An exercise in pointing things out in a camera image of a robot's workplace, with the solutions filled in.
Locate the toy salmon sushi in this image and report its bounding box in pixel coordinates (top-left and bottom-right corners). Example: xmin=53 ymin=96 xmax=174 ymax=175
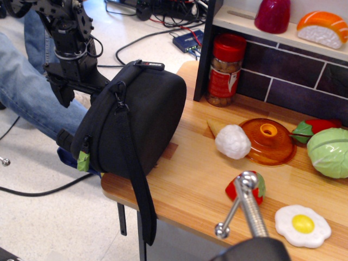
xmin=296 ymin=11 xmax=347 ymax=49

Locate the magenta cup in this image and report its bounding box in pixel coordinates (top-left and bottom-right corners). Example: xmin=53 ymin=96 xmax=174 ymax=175
xmin=254 ymin=0 xmax=291 ymax=34

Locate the red toy strawberry near clamp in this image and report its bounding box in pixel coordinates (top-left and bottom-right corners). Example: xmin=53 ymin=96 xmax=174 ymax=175
xmin=225 ymin=171 xmax=266 ymax=205

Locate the person leg in jeans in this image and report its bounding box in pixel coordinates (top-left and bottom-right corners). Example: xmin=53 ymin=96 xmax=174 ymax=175
xmin=1 ymin=10 xmax=87 ymax=140

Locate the cable bundle on floor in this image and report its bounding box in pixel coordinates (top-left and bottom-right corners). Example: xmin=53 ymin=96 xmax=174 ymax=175
xmin=104 ymin=0 xmax=209 ymax=29

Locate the red toy strawberry on right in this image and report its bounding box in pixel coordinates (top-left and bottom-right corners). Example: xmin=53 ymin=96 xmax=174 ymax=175
xmin=290 ymin=119 xmax=342 ymax=144

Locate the orange transparent pot lid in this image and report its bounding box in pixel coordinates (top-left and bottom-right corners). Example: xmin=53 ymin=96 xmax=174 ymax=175
xmin=240 ymin=118 xmax=297 ymax=166

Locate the green tape zipper pull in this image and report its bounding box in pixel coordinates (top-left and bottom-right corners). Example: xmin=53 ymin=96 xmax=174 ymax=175
xmin=77 ymin=151 xmax=90 ymax=172

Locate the red lid nut jar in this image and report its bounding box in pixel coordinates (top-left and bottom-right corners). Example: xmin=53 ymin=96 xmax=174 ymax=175
xmin=206 ymin=33 xmax=246 ymax=107

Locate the toy fried egg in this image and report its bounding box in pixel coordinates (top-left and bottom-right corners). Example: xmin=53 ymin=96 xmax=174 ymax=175
xmin=275 ymin=204 xmax=332 ymax=248

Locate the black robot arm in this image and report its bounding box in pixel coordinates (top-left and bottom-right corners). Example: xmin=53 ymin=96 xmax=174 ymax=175
xmin=3 ymin=1 xmax=109 ymax=107

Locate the green toy cabbage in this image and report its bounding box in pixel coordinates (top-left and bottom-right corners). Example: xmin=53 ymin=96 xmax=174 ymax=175
xmin=307 ymin=128 xmax=347 ymax=179

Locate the white toy ice cream cone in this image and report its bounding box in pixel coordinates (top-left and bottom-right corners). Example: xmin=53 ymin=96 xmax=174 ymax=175
xmin=207 ymin=119 xmax=251 ymax=160

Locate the metal knob at left edge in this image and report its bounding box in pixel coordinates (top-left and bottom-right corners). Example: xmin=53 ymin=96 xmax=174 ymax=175
xmin=0 ymin=157 xmax=11 ymax=166

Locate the black floor cable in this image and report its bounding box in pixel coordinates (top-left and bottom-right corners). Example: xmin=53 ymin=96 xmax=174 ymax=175
xmin=0 ymin=172 xmax=95 ymax=197

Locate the toy kitchen shelf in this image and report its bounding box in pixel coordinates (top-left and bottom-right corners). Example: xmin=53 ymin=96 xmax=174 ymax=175
xmin=193 ymin=0 xmax=348 ymax=102

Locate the black zipper bag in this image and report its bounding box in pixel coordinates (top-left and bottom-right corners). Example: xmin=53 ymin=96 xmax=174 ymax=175
xmin=57 ymin=61 xmax=187 ymax=179

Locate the black bag wrist strap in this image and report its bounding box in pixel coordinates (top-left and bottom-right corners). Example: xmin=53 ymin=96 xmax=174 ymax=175
xmin=113 ymin=81 xmax=158 ymax=247

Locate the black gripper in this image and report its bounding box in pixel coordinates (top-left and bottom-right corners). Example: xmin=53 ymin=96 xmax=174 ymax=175
xmin=43 ymin=55 xmax=109 ymax=108

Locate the blue network switch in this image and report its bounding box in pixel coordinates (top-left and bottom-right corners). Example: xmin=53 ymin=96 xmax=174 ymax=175
xmin=172 ymin=30 xmax=204 ymax=53

